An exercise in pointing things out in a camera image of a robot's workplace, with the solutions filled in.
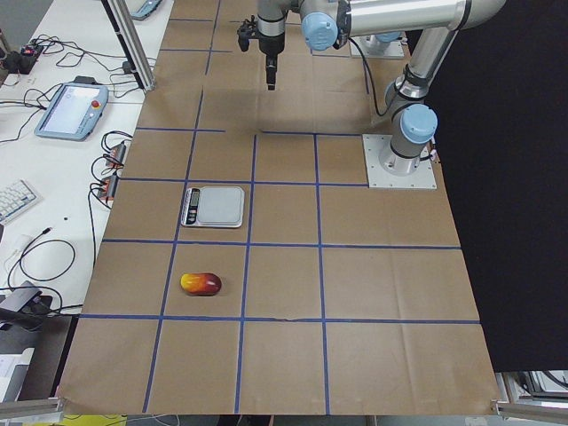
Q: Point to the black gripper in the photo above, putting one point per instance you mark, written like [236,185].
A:
[271,44]

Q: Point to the red yellow mango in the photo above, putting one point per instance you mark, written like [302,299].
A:
[201,284]

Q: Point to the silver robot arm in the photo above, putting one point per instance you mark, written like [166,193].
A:
[328,24]

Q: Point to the blue teach pendant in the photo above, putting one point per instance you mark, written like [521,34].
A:
[73,112]
[141,10]

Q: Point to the silver digital kitchen scale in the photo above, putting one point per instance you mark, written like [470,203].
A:
[213,206]

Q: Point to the orange black connector module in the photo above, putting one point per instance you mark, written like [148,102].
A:
[115,157]

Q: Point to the black electronics box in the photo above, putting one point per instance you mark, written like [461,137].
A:
[21,62]

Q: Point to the white keyboard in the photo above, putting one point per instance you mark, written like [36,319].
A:
[17,198]

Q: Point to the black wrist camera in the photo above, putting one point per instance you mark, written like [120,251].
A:
[246,32]

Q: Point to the aluminium frame post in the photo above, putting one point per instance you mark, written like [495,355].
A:
[119,15]

